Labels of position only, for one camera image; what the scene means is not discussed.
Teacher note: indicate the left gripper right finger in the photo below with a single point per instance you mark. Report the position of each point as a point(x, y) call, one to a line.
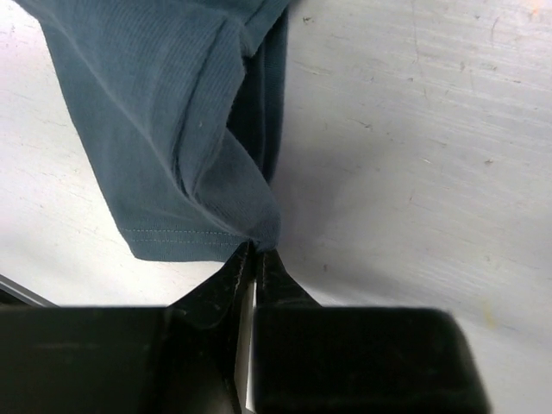
point(310, 358)

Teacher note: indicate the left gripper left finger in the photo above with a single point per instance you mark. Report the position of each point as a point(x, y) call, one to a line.
point(187, 357)

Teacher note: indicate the blue t shirt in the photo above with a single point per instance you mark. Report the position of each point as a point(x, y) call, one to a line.
point(179, 107)

